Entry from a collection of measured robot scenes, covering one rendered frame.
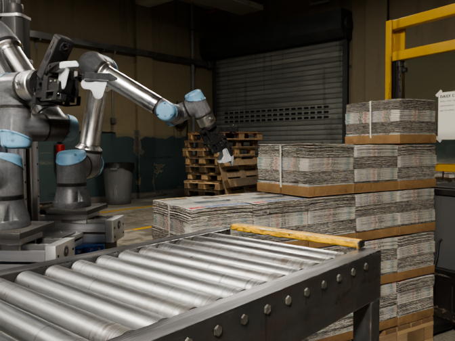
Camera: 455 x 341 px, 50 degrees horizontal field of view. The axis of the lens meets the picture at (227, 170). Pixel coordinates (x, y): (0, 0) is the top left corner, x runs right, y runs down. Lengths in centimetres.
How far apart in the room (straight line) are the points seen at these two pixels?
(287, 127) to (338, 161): 778
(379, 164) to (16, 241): 165
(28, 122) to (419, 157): 195
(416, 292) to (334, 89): 707
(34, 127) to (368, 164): 158
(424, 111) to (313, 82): 714
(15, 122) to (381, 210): 176
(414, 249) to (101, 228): 159
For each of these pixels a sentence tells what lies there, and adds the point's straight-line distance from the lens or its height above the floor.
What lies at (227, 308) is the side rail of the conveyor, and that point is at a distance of 83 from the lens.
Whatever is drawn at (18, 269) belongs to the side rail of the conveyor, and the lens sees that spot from 117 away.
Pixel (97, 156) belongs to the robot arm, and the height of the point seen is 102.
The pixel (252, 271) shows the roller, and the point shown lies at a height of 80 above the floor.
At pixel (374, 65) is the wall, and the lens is 919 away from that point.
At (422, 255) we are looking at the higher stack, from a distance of 278.
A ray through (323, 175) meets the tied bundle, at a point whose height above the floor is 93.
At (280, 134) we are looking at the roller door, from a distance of 1014.
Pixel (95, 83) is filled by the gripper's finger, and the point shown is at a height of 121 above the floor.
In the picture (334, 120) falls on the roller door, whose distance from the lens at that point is 949.
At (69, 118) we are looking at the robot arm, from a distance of 143.
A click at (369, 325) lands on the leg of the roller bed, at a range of 130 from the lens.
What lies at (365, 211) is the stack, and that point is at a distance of 242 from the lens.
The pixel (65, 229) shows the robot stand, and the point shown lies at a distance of 206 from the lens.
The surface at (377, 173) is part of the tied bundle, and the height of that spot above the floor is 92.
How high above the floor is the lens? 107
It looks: 3 degrees down
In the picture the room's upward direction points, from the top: straight up
